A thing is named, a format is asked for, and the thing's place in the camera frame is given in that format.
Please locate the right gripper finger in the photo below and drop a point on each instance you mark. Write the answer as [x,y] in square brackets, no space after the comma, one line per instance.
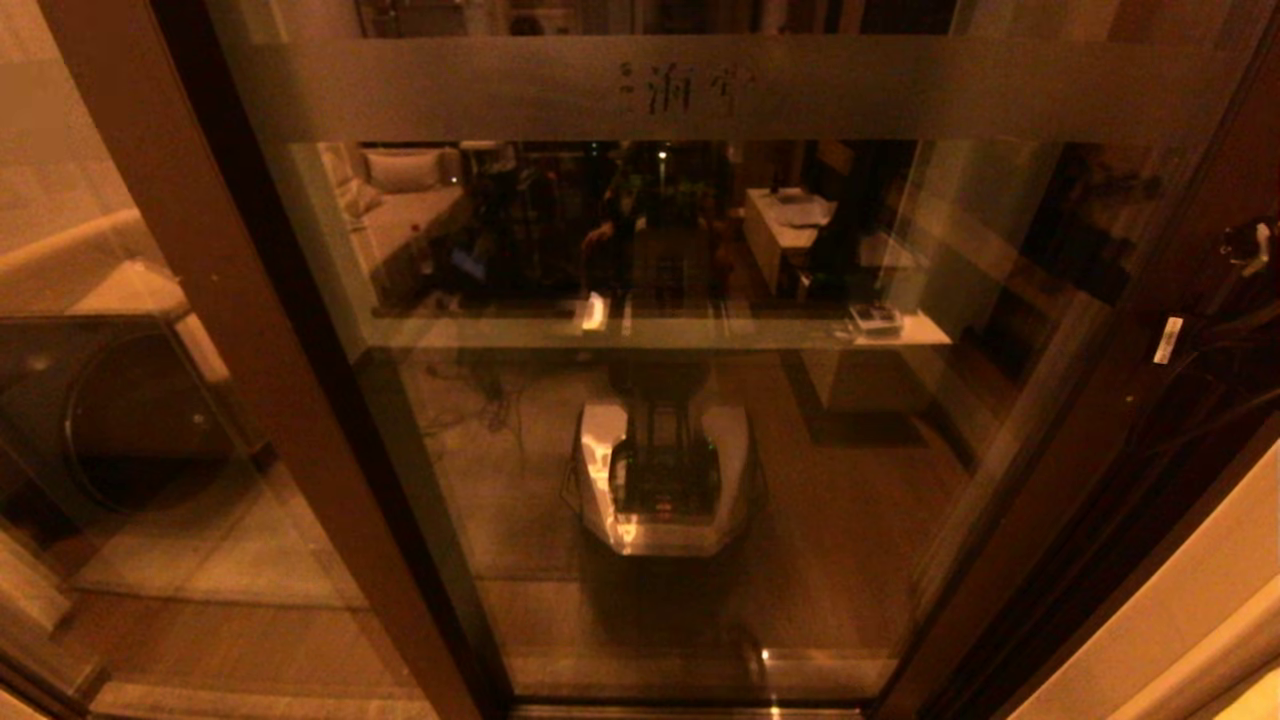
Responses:
[1168,340]

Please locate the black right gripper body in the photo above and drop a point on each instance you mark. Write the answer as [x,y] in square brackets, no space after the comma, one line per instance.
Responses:
[1225,345]

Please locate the brown framed sliding glass door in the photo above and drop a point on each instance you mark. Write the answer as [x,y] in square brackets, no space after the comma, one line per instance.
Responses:
[1090,400]

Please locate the dark brown door jamb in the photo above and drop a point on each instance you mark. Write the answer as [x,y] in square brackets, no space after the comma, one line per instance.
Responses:
[1150,570]

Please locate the brown framed fixed glass panel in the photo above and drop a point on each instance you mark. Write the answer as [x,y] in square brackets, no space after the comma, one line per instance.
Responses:
[250,330]

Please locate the dark front-load washing machine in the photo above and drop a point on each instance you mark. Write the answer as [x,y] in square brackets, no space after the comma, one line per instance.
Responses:
[130,420]

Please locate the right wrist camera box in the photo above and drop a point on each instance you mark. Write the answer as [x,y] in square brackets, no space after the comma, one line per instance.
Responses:
[1252,243]

